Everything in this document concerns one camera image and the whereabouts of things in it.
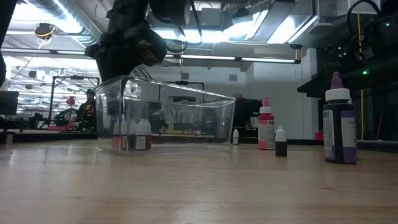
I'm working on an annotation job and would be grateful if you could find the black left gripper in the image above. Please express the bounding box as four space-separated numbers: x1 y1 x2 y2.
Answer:
85 23 168 116

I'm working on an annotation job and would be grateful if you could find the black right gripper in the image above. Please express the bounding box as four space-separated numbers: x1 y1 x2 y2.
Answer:
297 55 398 98

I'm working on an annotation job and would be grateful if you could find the purple food coloring bottle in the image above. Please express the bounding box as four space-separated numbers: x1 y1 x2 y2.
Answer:
322 71 358 165

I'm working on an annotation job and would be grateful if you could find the pink food coloring bottle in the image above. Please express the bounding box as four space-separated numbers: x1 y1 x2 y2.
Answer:
257 96 275 151

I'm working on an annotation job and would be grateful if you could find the person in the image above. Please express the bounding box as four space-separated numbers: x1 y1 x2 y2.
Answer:
233 93 253 138
77 88 97 131

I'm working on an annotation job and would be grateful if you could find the ceiling light strip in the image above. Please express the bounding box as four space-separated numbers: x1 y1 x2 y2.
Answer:
0 48 91 60
166 54 301 65

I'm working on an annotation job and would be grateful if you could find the black monitor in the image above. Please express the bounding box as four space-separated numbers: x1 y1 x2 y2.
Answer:
242 98 264 139
0 91 19 116

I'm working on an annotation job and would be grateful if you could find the clear plastic bin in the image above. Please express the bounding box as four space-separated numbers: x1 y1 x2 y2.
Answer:
92 75 236 154

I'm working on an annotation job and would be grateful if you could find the grey ceiling junction box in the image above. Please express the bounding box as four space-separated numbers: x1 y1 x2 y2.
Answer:
201 7 222 27

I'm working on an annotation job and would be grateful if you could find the yellow hanging cable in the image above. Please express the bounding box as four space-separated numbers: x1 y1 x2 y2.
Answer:
356 9 365 141

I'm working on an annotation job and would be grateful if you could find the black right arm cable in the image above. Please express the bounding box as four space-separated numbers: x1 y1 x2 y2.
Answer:
346 0 382 37

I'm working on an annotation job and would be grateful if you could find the silver ventilation duct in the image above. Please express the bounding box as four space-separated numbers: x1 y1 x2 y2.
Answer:
30 0 106 47

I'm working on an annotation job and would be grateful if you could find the yellow ceiling cable coil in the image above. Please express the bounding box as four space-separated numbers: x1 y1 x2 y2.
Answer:
33 22 57 40

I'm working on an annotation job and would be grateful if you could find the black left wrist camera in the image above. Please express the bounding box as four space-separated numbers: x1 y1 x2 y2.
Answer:
149 0 192 26

